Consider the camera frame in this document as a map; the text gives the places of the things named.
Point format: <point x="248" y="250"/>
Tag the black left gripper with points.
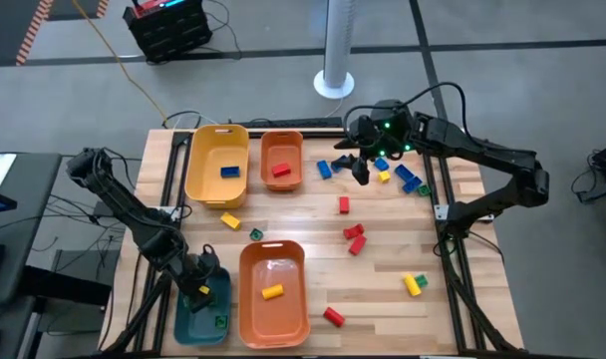
<point x="193" y="279"/>

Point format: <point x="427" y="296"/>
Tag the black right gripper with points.
<point x="397" y="129"/>

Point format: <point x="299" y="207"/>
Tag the long green studded brick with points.
<point x="212" y="299"/>

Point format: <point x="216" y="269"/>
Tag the blue rectangular toy brick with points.
<point x="412" y="184"/>
<point x="337" y="167"/>
<point x="229" y="171"/>
<point x="324" y="169"/>
<point x="404" y="173"/>

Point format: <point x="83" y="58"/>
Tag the green square hollow block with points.
<point x="221" y="321"/>
<point x="256" y="234"/>

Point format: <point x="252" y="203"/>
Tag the small blue square brick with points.
<point x="381" y="164"/>

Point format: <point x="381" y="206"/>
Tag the small yellow cube block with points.
<point x="384" y="176"/>

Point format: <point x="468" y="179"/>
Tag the red rectangular toy block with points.
<point x="344" y="205"/>
<point x="353" y="231"/>
<point x="281" y="169"/>
<point x="357" y="245"/>

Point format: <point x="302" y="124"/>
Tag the yellow rectangular toy block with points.
<point x="231" y="221"/>

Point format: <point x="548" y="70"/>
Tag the red cylinder block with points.
<point x="334" y="317"/>

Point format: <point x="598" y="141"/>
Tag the yellow cylinder block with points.
<point x="272" y="291"/>
<point x="411" y="285"/>

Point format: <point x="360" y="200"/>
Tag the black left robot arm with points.
<point x="128" y="209"/>

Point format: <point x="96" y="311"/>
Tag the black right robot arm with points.
<point x="482" y="149"/>

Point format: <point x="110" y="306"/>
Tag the yellow tag on left gripper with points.
<point x="204" y="289"/>

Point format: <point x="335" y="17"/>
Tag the teal plastic bin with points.
<point x="198" y="329"/>

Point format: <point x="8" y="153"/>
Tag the black power strip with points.
<point x="303" y="122"/>

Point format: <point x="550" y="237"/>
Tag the small orange plastic bin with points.
<point x="281" y="144"/>

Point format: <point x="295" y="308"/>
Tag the large orange plastic bin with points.
<point x="275" y="319"/>

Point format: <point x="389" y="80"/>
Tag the small green toy block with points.
<point x="421" y="281"/>
<point x="423" y="190"/>

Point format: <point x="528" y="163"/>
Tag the yellow plastic bin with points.
<point x="208" y="189"/>

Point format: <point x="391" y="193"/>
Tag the white tower fan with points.
<point x="339" y="40"/>

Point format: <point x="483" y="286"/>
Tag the black side desk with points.
<point x="34" y="224"/>

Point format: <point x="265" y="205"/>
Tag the black plastic crate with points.
<point x="173" y="37"/>

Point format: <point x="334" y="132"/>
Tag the black mat orange striped edge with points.
<point x="4" y="30"/>
<point x="79" y="7"/>

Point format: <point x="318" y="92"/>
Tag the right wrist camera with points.
<point x="364" y="129"/>

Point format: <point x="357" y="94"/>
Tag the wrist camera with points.
<point x="209" y="255"/>
<point x="364" y="129"/>

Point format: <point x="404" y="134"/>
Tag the black aluminium table frame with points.
<point x="323" y="134"/>

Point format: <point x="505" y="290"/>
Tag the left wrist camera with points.
<point x="209" y="255"/>

